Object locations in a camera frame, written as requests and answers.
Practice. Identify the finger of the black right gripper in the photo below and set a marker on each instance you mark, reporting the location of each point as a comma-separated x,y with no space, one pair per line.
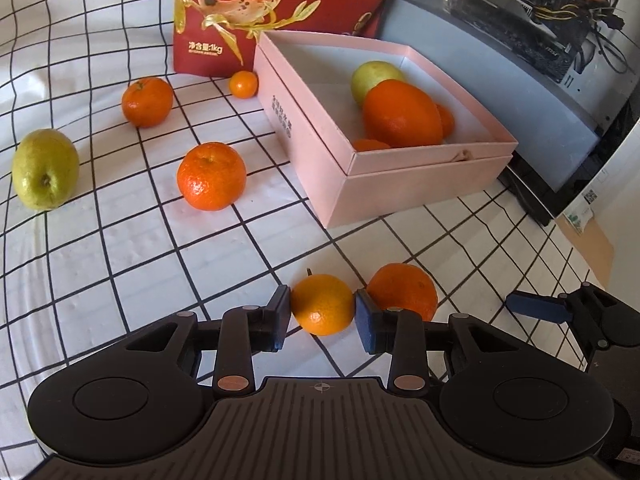
544,308

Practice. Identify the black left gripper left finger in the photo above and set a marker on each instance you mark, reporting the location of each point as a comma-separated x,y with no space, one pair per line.
245,331

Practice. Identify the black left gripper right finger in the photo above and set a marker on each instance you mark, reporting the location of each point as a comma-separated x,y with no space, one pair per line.
400,333

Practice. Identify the yellowish orange mandarin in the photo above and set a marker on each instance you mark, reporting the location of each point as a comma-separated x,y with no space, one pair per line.
322,304

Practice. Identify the large green pear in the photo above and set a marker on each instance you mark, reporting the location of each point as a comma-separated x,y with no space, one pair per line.
45,169

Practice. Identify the white black-grid tablecloth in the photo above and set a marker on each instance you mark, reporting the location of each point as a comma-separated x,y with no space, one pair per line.
126,248

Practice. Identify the small mandarin in box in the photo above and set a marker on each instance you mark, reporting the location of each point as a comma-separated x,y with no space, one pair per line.
446,118

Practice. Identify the large orange in box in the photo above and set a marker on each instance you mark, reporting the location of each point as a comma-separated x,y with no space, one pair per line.
401,115

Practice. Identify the tiny orange kumquat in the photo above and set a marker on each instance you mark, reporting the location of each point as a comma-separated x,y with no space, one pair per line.
243,84

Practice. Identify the pink cardboard box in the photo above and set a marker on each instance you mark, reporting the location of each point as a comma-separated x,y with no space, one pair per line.
304,88

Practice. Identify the green pear in box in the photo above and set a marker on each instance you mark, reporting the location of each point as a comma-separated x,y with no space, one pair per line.
370,74

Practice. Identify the open computer case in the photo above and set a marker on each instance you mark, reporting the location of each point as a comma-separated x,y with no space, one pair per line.
586,50

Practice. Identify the red egg snack bag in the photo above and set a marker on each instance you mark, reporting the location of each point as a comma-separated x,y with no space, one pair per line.
217,38

